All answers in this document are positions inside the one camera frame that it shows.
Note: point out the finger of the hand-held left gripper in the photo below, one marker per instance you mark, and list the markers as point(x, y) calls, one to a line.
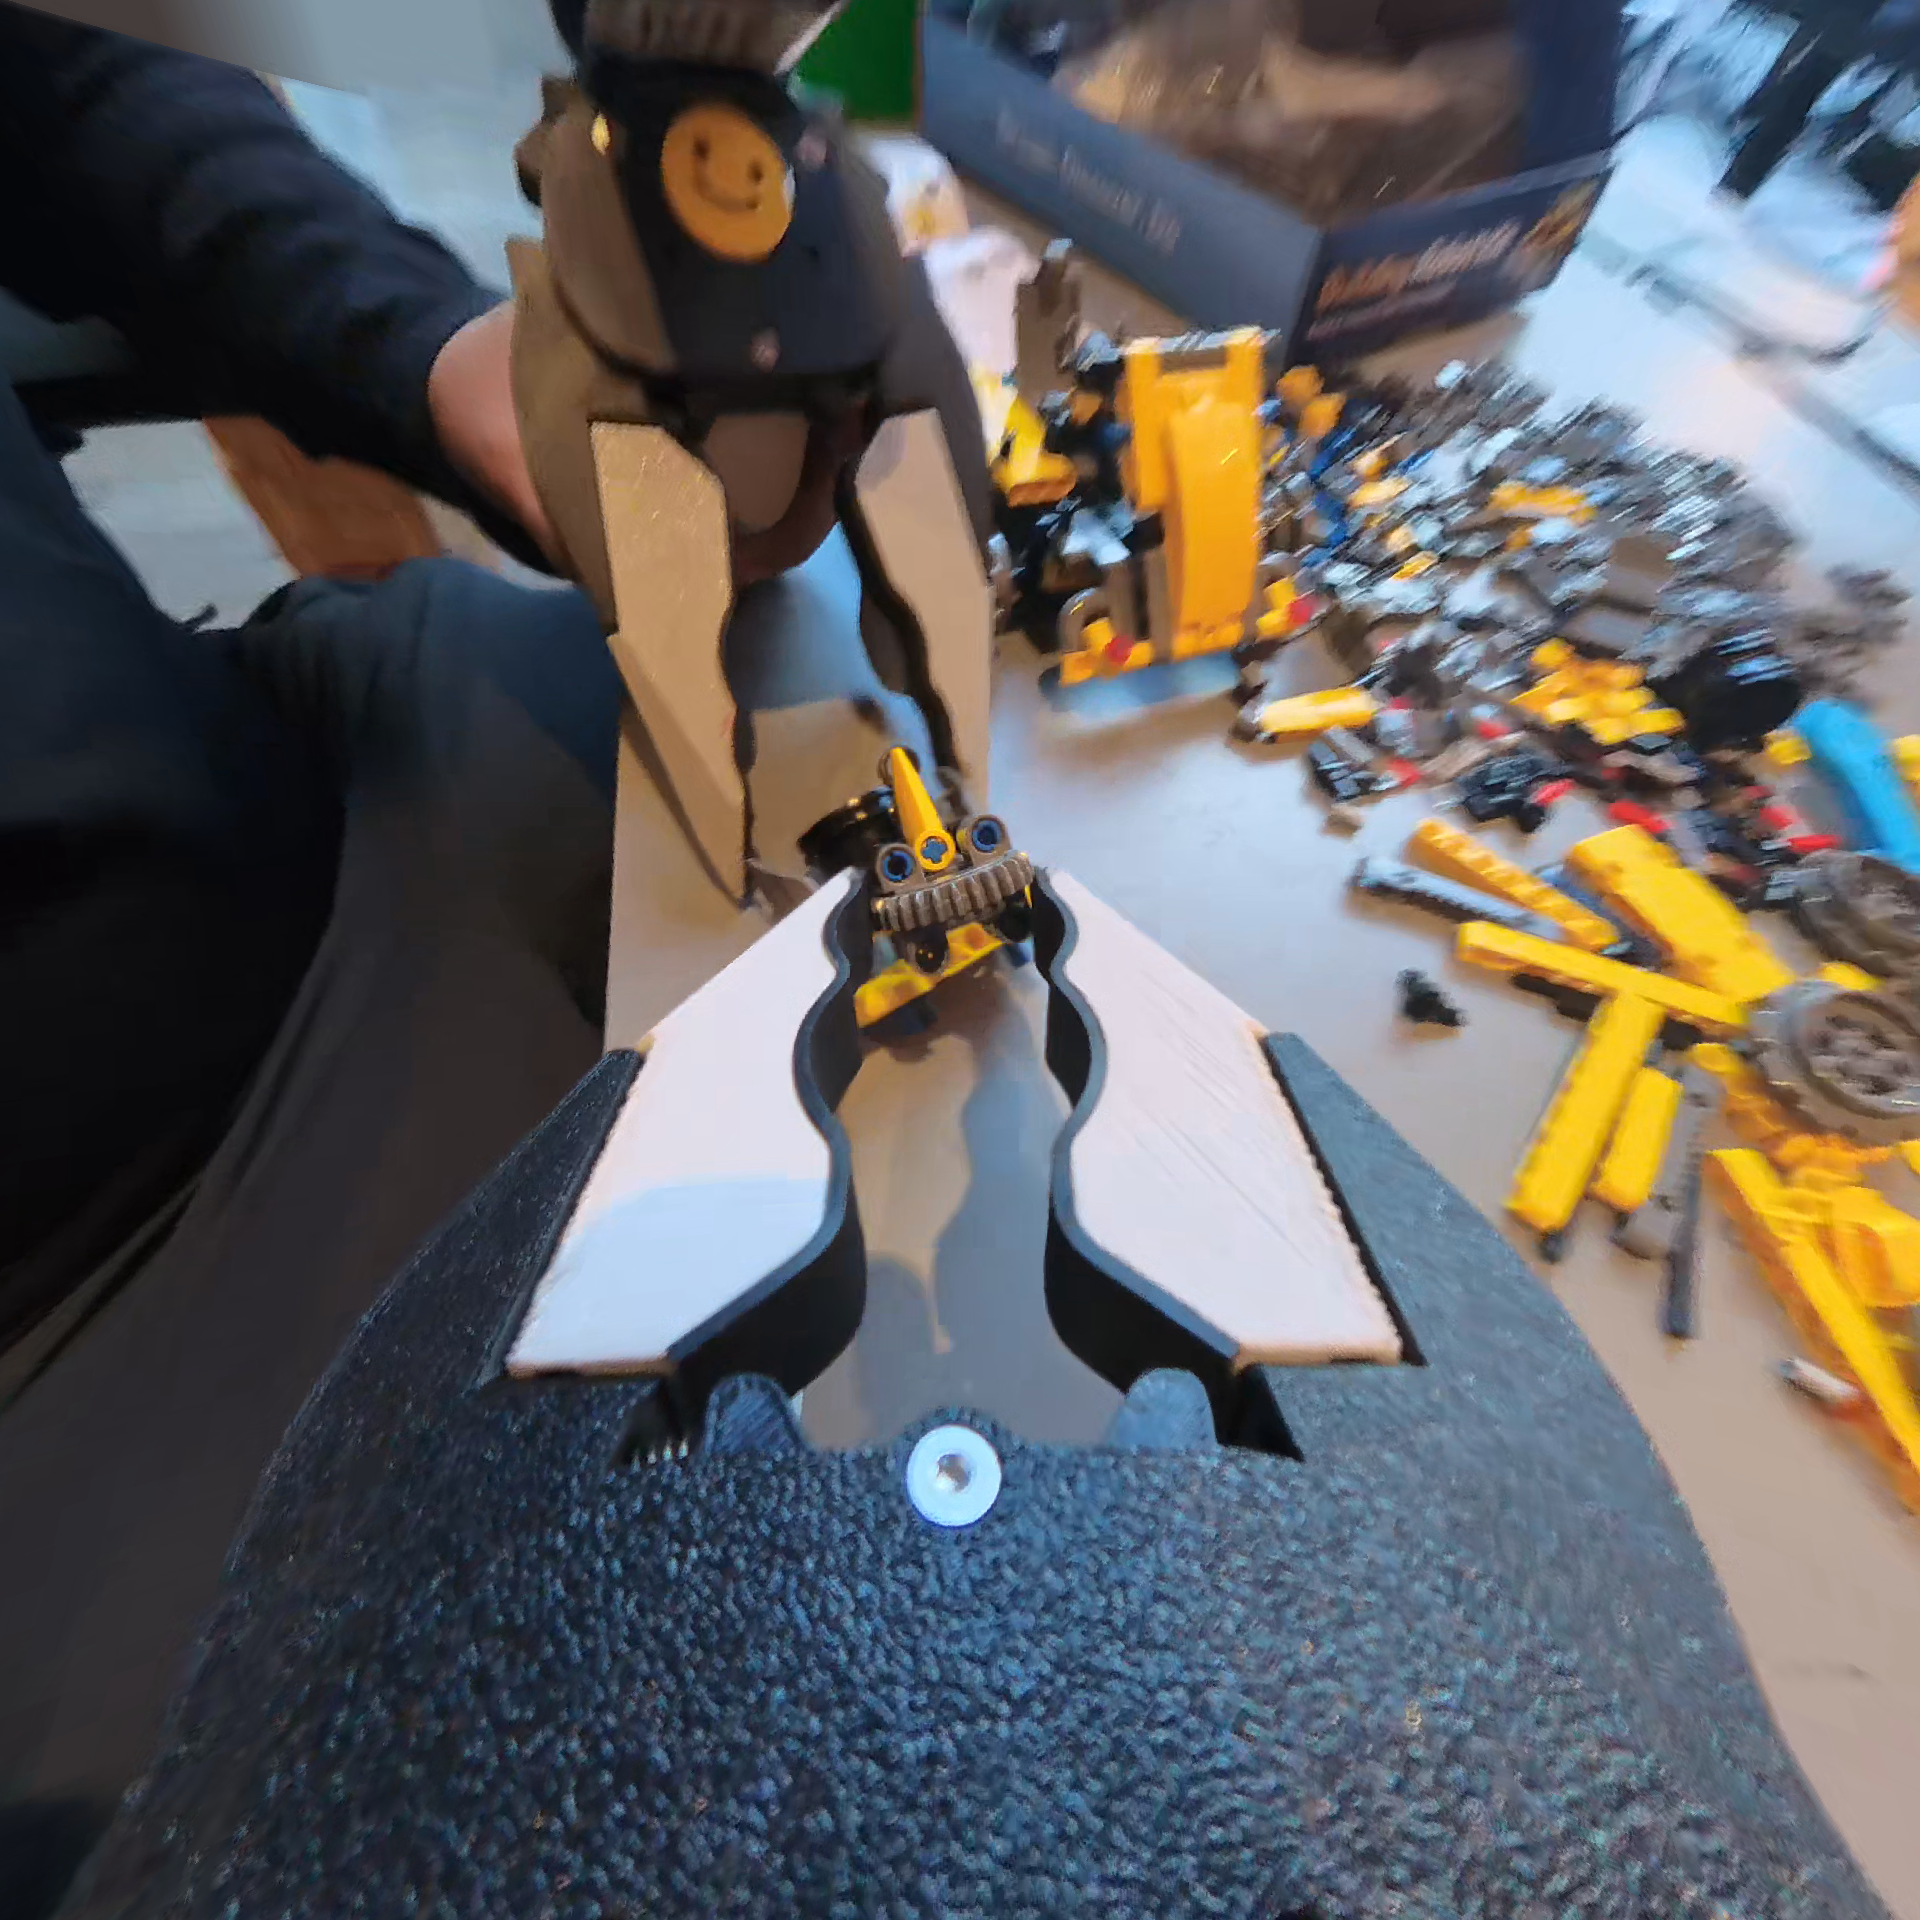
point(661, 601)
point(931, 556)

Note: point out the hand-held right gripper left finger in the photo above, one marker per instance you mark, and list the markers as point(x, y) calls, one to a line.
point(674, 1184)

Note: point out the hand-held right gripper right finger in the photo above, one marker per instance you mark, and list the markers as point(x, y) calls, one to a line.
point(1216, 1171)

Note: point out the yellow black scoop brick assembly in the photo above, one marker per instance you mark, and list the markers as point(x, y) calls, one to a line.
point(898, 992)

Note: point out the grey gear brick assembly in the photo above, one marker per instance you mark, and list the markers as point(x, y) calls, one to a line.
point(954, 891)

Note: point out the grey desk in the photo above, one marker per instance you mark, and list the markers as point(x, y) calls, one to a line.
point(1200, 841)

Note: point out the person's left hand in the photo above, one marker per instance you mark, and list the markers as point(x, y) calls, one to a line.
point(480, 435)

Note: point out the yellow black brick vehicle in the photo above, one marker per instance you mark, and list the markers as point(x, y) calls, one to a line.
point(1185, 479)

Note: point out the small black connector piece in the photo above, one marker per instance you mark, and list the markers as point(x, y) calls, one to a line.
point(1425, 999)

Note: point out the wooden beam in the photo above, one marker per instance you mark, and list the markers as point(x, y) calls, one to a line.
point(323, 510)

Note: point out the person's grey pants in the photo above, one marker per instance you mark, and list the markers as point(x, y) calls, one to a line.
point(375, 900)

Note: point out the dark blue cardboard kit box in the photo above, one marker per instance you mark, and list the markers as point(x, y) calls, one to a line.
point(1200, 226)

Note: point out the pile of small brick parts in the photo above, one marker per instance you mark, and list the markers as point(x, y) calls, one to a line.
point(1636, 900)

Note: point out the person's black top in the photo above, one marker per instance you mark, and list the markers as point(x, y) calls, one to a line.
point(90, 720)

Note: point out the grey toy wheel hub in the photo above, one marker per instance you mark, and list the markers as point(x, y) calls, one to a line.
point(1838, 1049)
point(1854, 900)

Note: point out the black rubber tire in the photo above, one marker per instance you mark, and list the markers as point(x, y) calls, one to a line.
point(1726, 683)

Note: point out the blue curved brick piece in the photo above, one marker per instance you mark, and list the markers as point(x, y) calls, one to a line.
point(1854, 772)

